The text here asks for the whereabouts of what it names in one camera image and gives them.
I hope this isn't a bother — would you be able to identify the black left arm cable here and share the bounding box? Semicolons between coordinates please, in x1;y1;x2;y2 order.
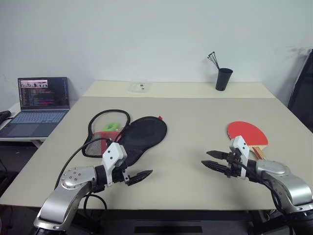
55;138;112;212

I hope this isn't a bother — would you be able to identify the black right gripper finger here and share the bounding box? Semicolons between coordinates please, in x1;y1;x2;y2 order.
201;160;230;174
206;150;230;161

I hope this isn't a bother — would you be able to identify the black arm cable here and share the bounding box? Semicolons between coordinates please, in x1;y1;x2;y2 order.
241;160;298;235
55;138;112;212

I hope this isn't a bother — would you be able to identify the red table tennis paddle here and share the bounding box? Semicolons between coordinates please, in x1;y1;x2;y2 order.
226;120;269;161

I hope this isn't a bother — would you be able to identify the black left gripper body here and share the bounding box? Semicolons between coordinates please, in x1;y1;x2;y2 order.
111;158;130;187

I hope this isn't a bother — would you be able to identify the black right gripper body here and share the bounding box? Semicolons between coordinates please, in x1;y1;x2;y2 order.
224;150;243;180

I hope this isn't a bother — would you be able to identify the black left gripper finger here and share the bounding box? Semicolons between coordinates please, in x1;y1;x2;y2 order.
129;170;154;182
127;177;147;188

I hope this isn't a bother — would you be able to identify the black office chair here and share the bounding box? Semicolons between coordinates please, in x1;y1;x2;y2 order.
288;48;313;134

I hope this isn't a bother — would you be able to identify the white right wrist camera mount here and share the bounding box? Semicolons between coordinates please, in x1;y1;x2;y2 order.
229;136;251;179

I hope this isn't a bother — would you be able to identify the black table frame bar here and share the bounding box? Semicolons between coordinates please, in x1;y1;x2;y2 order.
77;210;272;222

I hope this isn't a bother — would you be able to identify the black laptop cable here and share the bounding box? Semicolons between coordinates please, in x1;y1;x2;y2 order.
4;117;21;130

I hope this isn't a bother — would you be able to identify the black plastic cup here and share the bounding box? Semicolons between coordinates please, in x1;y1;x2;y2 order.
215;68;234;92

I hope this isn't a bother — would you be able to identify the grey open laptop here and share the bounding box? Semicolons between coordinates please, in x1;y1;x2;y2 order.
0;77;71;139

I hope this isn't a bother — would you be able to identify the black device beside laptop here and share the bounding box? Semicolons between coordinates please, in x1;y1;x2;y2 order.
0;110;12;130

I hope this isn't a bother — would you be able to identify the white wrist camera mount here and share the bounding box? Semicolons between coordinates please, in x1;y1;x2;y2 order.
229;136;251;179
101;141;128;185

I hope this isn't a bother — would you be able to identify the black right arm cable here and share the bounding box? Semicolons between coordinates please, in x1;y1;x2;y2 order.
241;160;298;235

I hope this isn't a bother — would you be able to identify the green ball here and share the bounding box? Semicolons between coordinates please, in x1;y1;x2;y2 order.
103;121;119;132

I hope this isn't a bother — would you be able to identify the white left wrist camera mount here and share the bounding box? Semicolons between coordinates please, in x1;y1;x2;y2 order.
101;141;128;185

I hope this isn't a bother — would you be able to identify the clear plastic box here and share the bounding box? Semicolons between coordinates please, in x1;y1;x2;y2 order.
128;81;150;94

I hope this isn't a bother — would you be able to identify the red black mesh paddle case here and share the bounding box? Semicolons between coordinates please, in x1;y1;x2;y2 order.
81;109;168;170

